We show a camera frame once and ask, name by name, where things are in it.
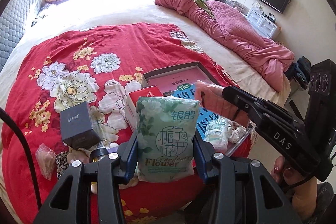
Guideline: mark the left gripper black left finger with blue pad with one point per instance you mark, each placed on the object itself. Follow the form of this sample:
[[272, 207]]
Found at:
[[69, 200]]

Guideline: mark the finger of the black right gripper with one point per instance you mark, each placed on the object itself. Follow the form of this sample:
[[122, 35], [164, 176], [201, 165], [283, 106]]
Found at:
[[279, 128]]

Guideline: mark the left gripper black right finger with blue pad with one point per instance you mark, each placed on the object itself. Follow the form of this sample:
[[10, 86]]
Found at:
[[242, 189]]

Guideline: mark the leopard print cloth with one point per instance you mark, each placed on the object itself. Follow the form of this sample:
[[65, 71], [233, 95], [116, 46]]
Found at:
[[61, 164]]

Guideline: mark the clear plastic bag with fluff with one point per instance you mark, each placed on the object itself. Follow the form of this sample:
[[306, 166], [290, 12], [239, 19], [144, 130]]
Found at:
[[46, 159]]

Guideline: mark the green floral tissue pack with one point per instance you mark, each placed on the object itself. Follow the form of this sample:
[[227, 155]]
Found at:
[[166, 127]]

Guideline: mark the pink soft package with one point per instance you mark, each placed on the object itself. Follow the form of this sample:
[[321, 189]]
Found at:
[[210, 98]]

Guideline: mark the cream plush toy pink bow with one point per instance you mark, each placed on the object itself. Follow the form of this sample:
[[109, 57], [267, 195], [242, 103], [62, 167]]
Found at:
[[77, 155]]

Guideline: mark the person's hand with painted nails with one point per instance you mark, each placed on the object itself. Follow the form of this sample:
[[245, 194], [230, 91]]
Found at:
[[304, 199]]

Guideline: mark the black square gift box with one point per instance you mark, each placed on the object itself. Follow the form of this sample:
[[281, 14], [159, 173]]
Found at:
[[76, 127]]

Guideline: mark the dark clothes pile on stool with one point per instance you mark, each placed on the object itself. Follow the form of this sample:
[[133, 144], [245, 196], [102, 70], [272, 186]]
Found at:
[[300, 71]]

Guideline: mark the dark shallow tray box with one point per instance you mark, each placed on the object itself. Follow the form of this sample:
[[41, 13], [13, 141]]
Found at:
[[206, 116]]

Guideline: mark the small white wipes pack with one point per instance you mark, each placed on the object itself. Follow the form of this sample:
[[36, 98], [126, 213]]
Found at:
[[217, 133]]

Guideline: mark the pink quilted comforter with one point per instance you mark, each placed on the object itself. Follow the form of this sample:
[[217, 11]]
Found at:
[[231, 29]]

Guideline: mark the white drawer cabinet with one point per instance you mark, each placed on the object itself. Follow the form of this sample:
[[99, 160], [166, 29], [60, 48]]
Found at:
[[262, 25]]

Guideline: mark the pink and blue book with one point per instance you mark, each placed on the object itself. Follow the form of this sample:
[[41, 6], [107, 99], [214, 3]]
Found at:
[[177, 82]]

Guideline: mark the grey quilted headboard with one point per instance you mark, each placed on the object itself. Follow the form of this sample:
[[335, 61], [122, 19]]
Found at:
[[15, 19]]

